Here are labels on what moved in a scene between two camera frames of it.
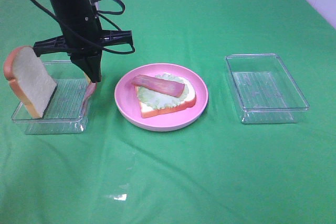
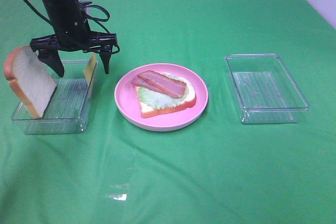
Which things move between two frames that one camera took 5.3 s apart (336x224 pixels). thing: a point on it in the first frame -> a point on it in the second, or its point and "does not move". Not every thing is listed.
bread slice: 190,99 does not move
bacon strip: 92,87 -> 169,87
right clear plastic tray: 265,92 does not move
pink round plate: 126,100 does not move
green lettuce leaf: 155,99 does not move
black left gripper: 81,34 -> 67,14
